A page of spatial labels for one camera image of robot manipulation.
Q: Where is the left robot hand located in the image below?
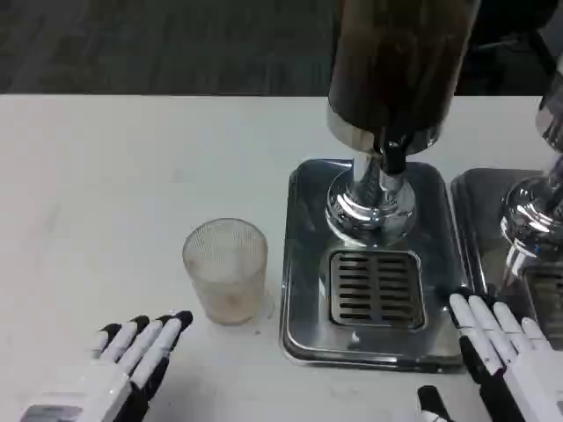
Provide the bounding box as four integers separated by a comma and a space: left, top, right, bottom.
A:
19, 309, 194, 422

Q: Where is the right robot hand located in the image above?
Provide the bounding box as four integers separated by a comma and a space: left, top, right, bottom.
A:
416, 286, 563, 422

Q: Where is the clear ribbed glass cup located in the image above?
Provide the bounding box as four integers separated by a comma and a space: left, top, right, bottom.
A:
181, 217, 270, 327

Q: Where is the slotted steel tray grid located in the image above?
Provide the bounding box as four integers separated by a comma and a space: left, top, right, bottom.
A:
329, 250, 428, 330
522, 266, 563, 309

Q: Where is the steel drip tray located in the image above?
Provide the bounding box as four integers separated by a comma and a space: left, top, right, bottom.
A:
279, 157, 470, 374
450, 167, 563, 339

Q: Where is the chrome drink dispenser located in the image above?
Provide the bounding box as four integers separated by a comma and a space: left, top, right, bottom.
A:
499, 69, 563, 282

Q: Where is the black dispenser tap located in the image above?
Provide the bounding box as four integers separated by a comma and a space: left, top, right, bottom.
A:
380, 140, 408, 175

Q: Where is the drink dispenser with brown drink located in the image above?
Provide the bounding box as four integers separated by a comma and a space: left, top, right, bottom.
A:
324, 0, 480, 242

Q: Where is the black office chair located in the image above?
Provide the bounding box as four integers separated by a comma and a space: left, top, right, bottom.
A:
464, 0, 563, 96

